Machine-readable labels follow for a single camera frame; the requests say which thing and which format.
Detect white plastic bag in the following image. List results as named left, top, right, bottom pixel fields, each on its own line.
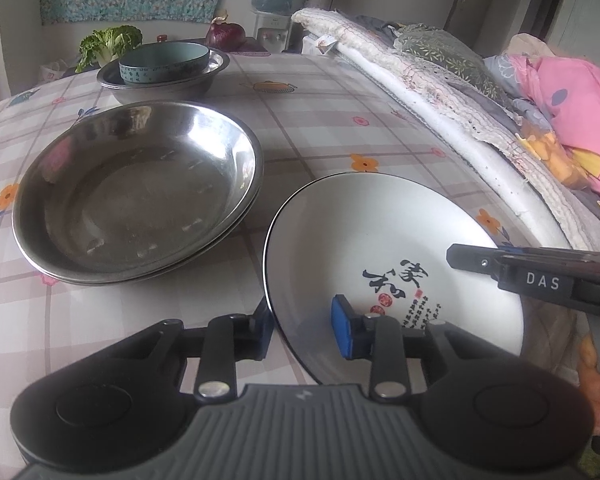
left=40, top=60, right=77, bottom=84

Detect napa cabbage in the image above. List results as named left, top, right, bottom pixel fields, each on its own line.
left=75, top=26, right=144, bottom=74

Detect white ceramic plate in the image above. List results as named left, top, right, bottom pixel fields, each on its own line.
left=262, top=172, right=531, bottom=387

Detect stainless steel plates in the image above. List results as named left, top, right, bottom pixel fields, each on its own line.
left=11, top=101, right=260, bottom=282

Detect white quilted blanket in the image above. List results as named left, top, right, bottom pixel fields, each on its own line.
left=291, top=7, right=600, bottom=256

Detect green ceramic bowl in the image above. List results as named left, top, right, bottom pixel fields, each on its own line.
left=118, top=42, right=211, bottom=86

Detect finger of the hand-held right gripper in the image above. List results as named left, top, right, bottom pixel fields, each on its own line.
left=446, top=243, right=600, bottom=276

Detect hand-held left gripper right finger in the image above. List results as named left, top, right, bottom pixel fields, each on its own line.
left=330, top=294, right=486, bottom=402

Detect red cabbage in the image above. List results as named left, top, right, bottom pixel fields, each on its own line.
left=205, top=16, right=248, bottom=52

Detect pink printed blanket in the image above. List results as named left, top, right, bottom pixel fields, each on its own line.
left=507, top=34, right=600, bottom=202

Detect large steel plate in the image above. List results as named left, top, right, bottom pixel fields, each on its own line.
left=15, top=130, right=266, bottom=287

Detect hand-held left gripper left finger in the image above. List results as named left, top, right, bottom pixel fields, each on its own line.
left=115, top=299, right=275, bottom=402

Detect small steel basin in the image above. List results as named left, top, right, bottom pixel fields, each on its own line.
left=96, top=48, right=230, bottom=104

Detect white water dispenser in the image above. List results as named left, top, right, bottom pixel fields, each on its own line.
left=252, top=10, right=294, bottom=54

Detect green leaf-print pillow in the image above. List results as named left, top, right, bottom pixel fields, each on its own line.
left=394, top=24, right=487, bottom=92

